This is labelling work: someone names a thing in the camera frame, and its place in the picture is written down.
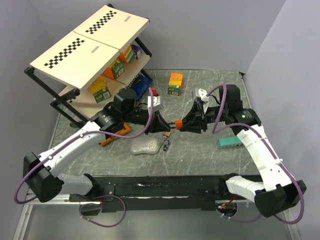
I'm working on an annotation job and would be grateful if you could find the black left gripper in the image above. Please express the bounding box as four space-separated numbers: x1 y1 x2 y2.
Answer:
122 107 171 135

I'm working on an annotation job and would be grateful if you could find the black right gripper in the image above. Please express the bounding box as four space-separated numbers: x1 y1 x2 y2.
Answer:
178 101 228 134

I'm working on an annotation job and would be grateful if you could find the orange black padlock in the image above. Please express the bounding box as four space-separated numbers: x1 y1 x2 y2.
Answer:
168 119 184 130

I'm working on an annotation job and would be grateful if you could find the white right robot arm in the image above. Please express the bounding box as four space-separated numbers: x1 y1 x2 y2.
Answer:
175 83 307 225

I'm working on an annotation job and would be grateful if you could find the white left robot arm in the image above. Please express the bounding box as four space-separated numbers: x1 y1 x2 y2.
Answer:
22 88 170 203

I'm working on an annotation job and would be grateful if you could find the small brass padlock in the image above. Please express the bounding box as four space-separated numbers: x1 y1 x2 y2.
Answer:
164 132 171 138

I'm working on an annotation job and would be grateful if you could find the silver glitter sponge pad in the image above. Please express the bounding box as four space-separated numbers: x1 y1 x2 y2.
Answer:
130 137 161 155

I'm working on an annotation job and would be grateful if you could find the orange snack bag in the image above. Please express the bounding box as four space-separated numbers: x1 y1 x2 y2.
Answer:
99 122 132 147

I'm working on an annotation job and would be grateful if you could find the teal rectangular box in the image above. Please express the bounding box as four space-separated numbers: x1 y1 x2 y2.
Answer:
216 136 243 149

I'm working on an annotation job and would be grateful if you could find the blue snack bag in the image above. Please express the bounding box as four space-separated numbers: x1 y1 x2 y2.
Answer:
128 74 153 102

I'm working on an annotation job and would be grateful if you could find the orange green box on table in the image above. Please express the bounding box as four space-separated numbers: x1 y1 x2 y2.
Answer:
167 73 184 96

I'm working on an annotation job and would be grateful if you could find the yellow green box lower shelf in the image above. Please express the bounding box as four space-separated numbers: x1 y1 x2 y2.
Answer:
89 76 111 103

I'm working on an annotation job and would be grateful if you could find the orange green box middle shelf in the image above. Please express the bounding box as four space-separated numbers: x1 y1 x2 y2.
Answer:
101 58 125 80

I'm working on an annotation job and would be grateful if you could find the orange green box shelf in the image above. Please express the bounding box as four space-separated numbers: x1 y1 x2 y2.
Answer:
118 45 136 64
101 58 125 80

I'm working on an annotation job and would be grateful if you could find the orange green box upper shelf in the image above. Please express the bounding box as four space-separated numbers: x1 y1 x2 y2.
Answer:
118 45 136 64

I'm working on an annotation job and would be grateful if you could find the purple white small box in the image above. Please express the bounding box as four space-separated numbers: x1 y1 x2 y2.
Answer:
131 44 143 60

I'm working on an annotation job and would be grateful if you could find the beige two-tier shelf rack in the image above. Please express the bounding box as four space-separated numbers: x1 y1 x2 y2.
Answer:
24 4 152 128

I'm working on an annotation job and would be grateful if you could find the grey figurine keychain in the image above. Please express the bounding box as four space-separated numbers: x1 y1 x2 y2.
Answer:
162 140 170 152

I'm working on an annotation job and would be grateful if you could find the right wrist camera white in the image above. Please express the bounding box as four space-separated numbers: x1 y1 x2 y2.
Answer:
191 87 209 114

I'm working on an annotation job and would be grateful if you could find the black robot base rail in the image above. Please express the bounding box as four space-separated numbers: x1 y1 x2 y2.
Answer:
68 173 247 213

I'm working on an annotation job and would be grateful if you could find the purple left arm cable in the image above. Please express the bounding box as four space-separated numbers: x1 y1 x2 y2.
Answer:
13 87 155 205

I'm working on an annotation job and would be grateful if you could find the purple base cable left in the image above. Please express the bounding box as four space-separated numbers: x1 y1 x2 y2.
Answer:
79 193 128 228

